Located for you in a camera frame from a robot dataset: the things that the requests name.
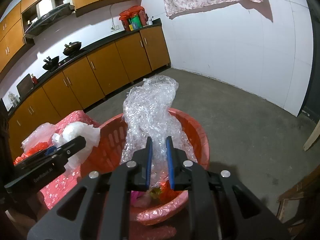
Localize clear plastic bag left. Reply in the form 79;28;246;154
22;122;56;153

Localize dark cutting board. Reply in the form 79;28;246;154
16;74;34;98

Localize magenta plastic bag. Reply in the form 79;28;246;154
130;191;151;207

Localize wooden lower cabinets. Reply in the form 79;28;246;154
9;19;171;158

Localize clear bubble wrap bundle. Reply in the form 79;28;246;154
120;75;197;187

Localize white mug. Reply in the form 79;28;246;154
147;17;153;26

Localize red floral tablecloth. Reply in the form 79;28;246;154
37;109;176;240

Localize red sauce bottle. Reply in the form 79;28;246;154
31;74;39;85

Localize black wok left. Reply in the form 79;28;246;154
42;56;59;72

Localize white plastic bag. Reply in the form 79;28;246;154
52;121;100;172

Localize clear glass jar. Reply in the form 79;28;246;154
8;92;20;107

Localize red covered bottle group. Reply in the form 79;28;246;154
119;5;149;31

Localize black lidded wok right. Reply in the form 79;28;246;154
63;41;82;56

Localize olive green plastic bag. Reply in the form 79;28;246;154
149;187;162;200

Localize red plastic laundry basket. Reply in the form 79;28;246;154
80;107;211;227

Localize steel range hood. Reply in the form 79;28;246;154
22;0;75;38

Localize large orange plastic bag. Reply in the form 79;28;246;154
160;180;182;202

